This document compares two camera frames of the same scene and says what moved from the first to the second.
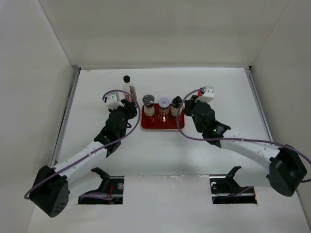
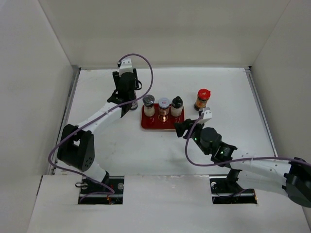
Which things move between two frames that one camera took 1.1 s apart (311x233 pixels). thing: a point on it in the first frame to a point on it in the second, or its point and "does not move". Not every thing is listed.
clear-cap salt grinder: [148, 101] does not move
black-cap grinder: [175, 105] does not move
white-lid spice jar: [164, 108] does not move
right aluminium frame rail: [249, 70] does not move
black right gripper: [189, 104] to [181, 127]
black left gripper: [129, 108] to [117, 77]
